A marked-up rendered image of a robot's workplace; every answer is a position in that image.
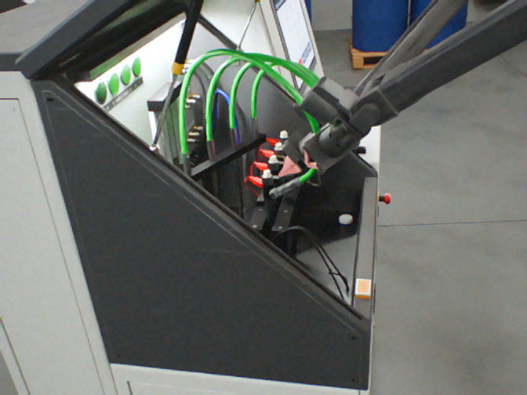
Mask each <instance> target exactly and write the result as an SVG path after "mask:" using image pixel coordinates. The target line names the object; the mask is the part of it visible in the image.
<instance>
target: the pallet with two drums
mask: <svg viewBox="0 0 527 395"><path fill-rule="evenodd" d="M432 1H433V0H410V7H409V0H352V17H351V20H352V38H348V48H349V49H348V52H349V54H351V61H352V67H353V70H359V69H373V67H374V66H376V65H375V64H364V60H382V58H383V57H384V56H385V55H386V54H387V52H388V51H389V49H390V48H391V47H392V46H393V45H394V43H395V42H396V41H397V40H398V39H400V37H401V36H402V35H403V34H404V33H405V32H406V31H407V29H408V18H409V27H410V26H411V25H412V23H413V22H414V21H415V20H416V19H417V17H418V16H419V15H421V14H422V13H423V11H424V10H425V9H426V8H427V7H428V6H429V4H430V3H431V2H432ZM467 9H468V2H467V3H466V4H465V5H464V7H463V8H462V9H461V10H460V11H459V12H458V13H457V14H456V15H455V16H454V17H453V18H452V19H451V21H450V22H449V23H448V24H447V25H446V26H445V29H444V30H443V31H442V32H441V33H440V34H438V36H437V37H436V38H435V39H434V40H433V41H432V42H431V44H430V45H429V46H428V47H427V48H426V49H425V51H424V52H423V53H425V52H426V51H427V50H429V49H430V48H431V47H433V46H434V45H437V44H438V43H440V42H442V41H444V40H446V39H447V38H448V37H450V36H452V35H453V34H455V33H456V32H458V31H461V30H463V29H464V28H465V27H466V23H467V15H468V12H467ZM423 53H422V54H423Z"/></svg>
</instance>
